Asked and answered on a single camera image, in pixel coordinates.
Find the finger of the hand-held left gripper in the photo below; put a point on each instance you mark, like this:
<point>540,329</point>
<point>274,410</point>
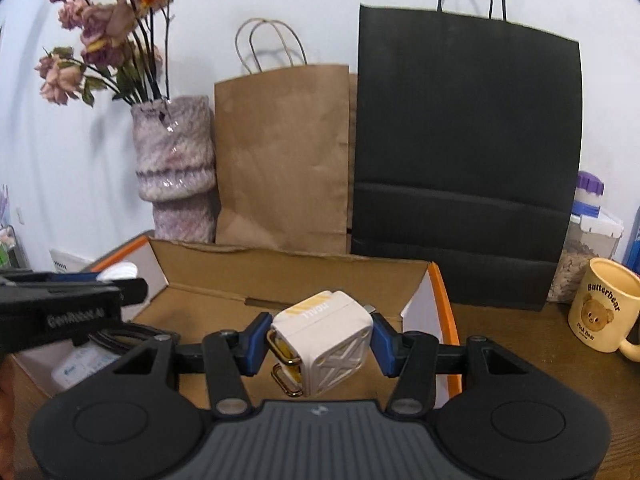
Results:
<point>70,276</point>
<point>132,291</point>

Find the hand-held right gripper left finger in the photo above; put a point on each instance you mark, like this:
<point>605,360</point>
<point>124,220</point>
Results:
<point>257,345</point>

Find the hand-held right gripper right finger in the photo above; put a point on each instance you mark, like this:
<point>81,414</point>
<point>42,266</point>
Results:
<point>382,347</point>

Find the white bottle cap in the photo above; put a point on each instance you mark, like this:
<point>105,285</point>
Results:
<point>119,271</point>

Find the cream cube charger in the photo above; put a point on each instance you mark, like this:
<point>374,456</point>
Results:
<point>325,330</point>

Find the red cardboard box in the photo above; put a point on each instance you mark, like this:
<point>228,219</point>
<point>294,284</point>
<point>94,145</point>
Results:
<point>300,280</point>

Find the pink knitted vase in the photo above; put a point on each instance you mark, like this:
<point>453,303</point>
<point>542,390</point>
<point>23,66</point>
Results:
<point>175,160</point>

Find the brown paper bag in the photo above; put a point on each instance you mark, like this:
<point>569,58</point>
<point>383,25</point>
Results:
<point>280,160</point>

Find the clear nut container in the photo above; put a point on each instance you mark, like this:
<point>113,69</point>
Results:
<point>575,265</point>

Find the yellow bear mug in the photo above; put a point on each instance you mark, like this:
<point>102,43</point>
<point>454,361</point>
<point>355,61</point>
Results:
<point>602,310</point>

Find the black paper bag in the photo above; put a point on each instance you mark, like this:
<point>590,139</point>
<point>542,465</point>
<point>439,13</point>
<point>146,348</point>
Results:
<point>465,135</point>

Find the dried pink flowers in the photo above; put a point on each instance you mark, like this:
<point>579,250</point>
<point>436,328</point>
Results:
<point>105,25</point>

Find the purple lidded jar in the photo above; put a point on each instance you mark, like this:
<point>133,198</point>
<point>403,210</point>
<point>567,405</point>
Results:
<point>589,195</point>

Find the blue can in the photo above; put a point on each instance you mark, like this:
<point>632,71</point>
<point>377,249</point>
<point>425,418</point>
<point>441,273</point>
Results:
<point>632,250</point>

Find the white wall heater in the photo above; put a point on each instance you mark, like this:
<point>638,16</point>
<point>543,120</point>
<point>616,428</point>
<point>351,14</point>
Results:
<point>70,260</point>

